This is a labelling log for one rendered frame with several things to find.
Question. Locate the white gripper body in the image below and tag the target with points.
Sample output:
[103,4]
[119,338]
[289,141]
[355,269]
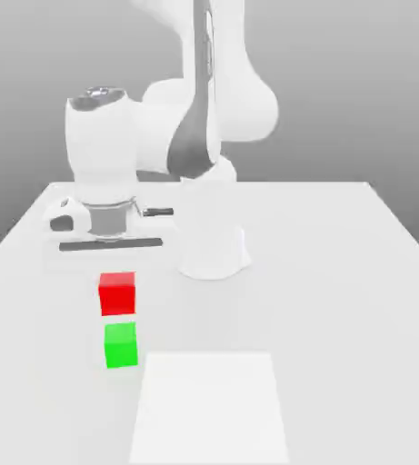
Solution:
[111,246]

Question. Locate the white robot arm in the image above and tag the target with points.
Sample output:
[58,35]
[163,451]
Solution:
[101,145]

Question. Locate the small red cube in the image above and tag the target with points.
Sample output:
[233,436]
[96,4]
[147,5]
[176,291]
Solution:
[117,296]

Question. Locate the small green cube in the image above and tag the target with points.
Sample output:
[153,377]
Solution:
[121,347]

